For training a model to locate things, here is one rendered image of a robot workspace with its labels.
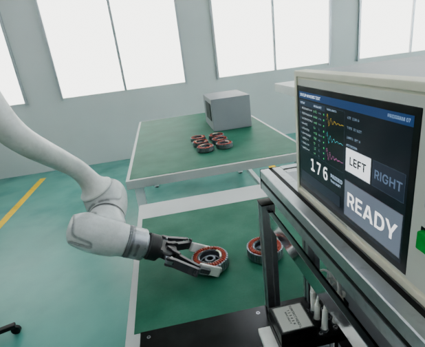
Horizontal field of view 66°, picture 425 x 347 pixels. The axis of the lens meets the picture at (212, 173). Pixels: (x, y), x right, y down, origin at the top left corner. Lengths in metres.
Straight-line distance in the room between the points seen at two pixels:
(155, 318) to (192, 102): 4.26
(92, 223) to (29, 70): 4.37
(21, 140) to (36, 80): 4.35
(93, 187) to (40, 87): 4.20
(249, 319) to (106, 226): 0.43
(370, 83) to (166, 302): 0.76
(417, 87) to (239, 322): 0.65
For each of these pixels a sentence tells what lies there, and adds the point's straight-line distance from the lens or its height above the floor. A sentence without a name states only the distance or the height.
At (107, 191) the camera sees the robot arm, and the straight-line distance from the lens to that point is 1.00.
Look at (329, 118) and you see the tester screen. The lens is 0.46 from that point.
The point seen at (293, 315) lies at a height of 0.92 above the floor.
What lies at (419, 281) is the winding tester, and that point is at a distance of 0.38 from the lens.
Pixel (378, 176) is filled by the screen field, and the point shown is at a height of 1.22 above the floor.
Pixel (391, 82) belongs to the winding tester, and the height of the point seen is 1.32.
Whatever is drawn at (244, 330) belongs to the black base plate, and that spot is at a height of 0.77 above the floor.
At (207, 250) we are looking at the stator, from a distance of 1.06.
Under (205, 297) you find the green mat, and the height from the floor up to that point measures 0.75.
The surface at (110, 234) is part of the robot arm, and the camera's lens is 0.90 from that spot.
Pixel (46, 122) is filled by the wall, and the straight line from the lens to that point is 5.21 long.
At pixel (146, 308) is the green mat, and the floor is 0.75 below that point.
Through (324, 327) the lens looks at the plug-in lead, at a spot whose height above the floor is 0.91.
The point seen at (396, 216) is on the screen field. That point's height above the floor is 1.19.
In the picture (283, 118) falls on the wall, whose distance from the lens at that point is 5.35.
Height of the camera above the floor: 1.36
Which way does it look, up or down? 20 degrees down
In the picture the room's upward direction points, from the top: 7 degrees counter-clockwise
